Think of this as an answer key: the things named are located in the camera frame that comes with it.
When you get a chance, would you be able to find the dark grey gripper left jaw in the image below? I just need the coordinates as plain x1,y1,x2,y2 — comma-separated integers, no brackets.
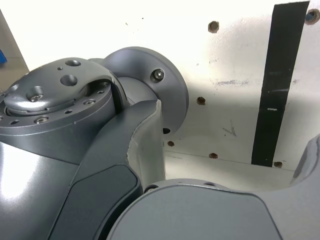
46,99,166,240

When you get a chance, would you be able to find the black tape strip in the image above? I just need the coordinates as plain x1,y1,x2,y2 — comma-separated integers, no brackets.
251,0,311,168

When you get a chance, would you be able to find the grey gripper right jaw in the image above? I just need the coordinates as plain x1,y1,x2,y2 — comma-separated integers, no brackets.
107,132,320,240

